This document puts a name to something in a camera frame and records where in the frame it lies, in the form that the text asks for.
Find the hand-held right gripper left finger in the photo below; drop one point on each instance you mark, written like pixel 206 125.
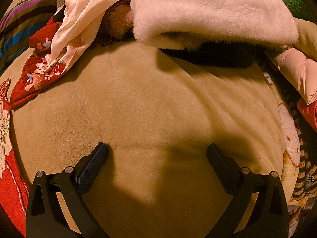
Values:
pixel 92 163

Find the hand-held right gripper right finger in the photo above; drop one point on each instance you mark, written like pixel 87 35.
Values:
pixel 223 166

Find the cartoon printed blanket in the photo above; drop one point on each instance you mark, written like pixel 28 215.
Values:
pixel 289 138

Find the black yellow striped cloth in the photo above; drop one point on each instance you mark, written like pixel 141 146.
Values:
pixel 305 168

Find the red floral blanket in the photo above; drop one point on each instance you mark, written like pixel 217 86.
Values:
pixel 10 191

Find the red garment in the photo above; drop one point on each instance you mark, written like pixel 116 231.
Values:
pixel 307 111

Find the red printed cloth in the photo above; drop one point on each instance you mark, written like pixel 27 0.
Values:
pixel 37 67

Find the pink puffer jacket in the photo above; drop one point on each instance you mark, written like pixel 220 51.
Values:
pixel 302 72

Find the brown fuzzy garment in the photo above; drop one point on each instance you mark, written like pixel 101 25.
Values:
pixel 118 24

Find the cream printed cloth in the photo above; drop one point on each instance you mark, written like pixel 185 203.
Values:
pixel 81 22

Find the white fleece garment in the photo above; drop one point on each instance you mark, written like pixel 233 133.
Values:
pixel 210 12

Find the multicolour striped pillow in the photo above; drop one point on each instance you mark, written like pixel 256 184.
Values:
pixel 22 22

